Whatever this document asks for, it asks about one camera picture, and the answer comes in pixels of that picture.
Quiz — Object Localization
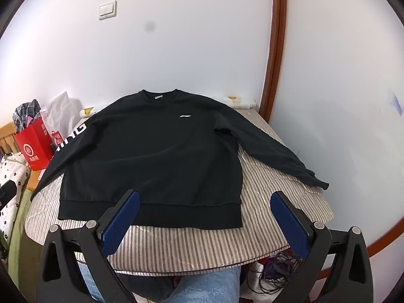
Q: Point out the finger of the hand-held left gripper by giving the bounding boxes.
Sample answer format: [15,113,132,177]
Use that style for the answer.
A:
[0,180,17,210]

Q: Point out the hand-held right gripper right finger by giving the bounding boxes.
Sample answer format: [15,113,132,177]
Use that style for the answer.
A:
[270,190,375,303]

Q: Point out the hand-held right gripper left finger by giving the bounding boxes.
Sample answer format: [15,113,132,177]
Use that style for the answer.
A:
[36,189,141,303]

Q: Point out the black sweatshirt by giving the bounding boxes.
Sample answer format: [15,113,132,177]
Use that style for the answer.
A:
[30,89,330,229]

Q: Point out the white dotted cloth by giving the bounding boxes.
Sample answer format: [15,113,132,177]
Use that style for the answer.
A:
[0,151,32,243]

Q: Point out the red paper bag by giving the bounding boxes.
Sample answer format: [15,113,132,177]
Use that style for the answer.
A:
[13,117,56,171]

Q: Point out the green blanket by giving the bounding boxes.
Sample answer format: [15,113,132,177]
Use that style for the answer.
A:
[6,189,41,291]

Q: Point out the striped quilted mattress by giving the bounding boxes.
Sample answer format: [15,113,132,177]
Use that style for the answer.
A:
[24,107,334,273]

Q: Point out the plaid cloth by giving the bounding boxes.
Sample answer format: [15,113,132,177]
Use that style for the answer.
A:
[13,99,42,132]

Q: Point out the white plastic bag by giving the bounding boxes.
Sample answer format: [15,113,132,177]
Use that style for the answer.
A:
[41,91,84,139]

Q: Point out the brown wooden baseboard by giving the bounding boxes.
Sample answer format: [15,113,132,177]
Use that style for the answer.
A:
[366,196,404,258]

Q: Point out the person's blue jeans legs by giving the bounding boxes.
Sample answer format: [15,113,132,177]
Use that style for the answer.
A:
[77,260,240,303]

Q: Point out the rolled paper with yellow prints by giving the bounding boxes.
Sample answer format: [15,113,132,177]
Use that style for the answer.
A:
[80,95,256,117]

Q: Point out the tangled black cables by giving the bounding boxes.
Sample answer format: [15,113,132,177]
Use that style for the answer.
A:
[246,249,304,297]

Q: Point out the brown wooden door frame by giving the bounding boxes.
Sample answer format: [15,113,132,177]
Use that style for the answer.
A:
[257,0,288,112]

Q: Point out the white light switch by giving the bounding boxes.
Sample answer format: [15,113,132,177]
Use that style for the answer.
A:
[98,1,117,21]

